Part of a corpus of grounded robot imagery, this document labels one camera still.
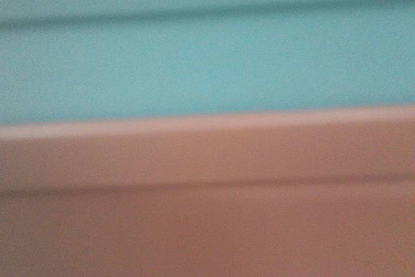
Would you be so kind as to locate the pink plastic box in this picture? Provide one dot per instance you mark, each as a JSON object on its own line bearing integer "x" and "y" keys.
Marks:
{"x": 311, "y": 193}

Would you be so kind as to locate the light blue plastic box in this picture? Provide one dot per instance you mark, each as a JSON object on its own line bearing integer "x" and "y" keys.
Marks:
{"x": 65, "y": 60}

